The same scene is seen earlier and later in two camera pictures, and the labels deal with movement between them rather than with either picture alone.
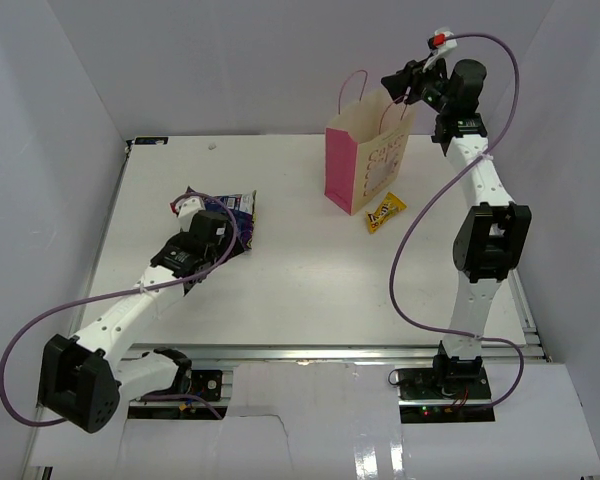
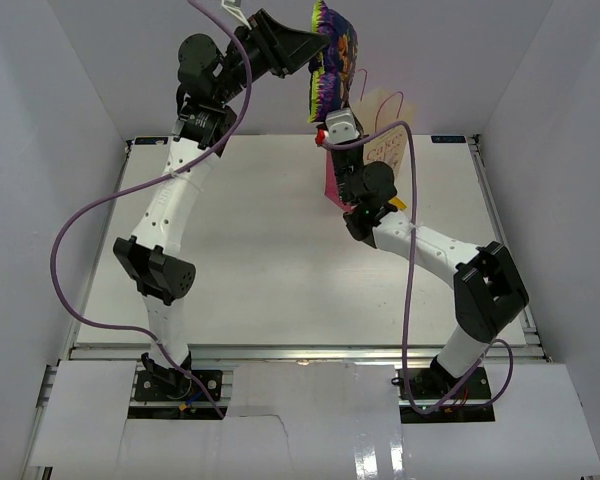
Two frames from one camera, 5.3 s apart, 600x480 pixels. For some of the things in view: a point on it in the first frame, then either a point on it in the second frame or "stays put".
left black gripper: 226,241 -> 283,48
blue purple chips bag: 242,205 -> 332,66
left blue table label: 150,140 stays put
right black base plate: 420,383 stays put
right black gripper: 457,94 -> 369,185
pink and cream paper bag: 365,144 stays put
